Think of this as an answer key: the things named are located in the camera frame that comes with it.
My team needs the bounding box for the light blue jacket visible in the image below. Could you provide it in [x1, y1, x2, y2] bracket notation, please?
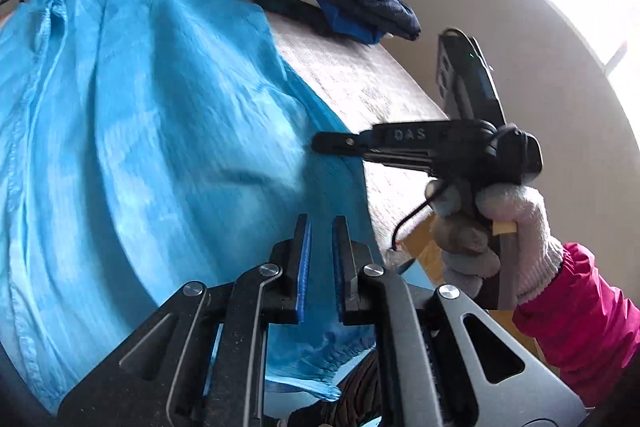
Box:
[0, 0, 378, 413]

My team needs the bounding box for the person's right forearm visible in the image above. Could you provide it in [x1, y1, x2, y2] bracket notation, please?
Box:
[512, 242, 640, 408]

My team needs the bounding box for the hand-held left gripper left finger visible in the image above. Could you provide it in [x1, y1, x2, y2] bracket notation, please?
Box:
[57, 213, 313, 427]

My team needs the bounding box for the person's right hand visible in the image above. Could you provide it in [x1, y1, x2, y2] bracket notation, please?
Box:
[424, 181, 565, 308]

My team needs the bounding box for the zebra striped garment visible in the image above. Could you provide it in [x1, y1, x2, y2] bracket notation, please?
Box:
[287, 347, 383, 427]

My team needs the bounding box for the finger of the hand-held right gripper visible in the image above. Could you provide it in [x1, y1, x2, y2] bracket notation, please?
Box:
[312, 131, 377, 158]

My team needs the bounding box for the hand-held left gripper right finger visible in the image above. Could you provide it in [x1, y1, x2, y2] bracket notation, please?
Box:
[331, 214, 588, 427]

